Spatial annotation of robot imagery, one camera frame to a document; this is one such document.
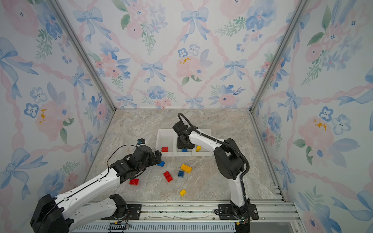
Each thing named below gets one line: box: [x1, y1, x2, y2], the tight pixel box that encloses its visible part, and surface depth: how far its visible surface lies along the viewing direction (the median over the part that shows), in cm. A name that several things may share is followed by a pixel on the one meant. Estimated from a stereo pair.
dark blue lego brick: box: [177, 170, 185, 178], surface depth 87 cm
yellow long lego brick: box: [180, 163, 193, 174], surface depth 90 cm
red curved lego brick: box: [163, 170, 174, 183], surface depth 86 cm
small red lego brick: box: [161, 146, 169, 153], surface depth 98 cm
